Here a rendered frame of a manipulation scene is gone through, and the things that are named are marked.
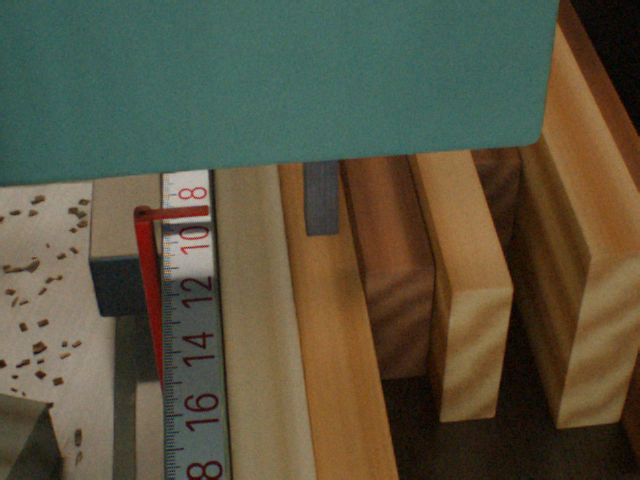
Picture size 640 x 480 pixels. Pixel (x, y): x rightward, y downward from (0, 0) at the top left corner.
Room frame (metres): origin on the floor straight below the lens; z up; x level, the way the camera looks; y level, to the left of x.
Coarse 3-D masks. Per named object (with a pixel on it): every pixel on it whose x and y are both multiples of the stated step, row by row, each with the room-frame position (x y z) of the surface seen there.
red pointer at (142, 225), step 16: (144, 208) 0.24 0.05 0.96; (176, 208) 0.24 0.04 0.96; (192, 208) 0.24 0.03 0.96; (208, 208) 0.24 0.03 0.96; (144, 224) 0.24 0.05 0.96; (144, 240) 0.24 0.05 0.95; (144, 256) 0.24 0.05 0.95; (144, 272) 0.24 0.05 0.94; (160, 272) 0.24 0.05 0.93; (160, 288) 0.24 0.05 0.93; (160, 304) 0.24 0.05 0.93; (160, 320) 0.24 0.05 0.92; (160, 336) 0.24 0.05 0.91; (160, 352) 0.24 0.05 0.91; (160, 368) 0.24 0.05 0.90; (160, 384) 0.24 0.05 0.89
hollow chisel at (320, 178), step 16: (336, 160) 0.24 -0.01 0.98; (304, 176) 0.24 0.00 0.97; (320, 176) 0.24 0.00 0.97; (336, 176) 0.24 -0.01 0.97; (304, 192) 0.24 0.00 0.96; (320, 192) 0.24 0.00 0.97; (336, 192) 0.24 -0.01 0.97; (304, 208) 0.24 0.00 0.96; (320, 208) 0.24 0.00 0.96; (336, 208) 0.24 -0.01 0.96; (320, 224) 0.24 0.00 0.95; (336, 224) 0.24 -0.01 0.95
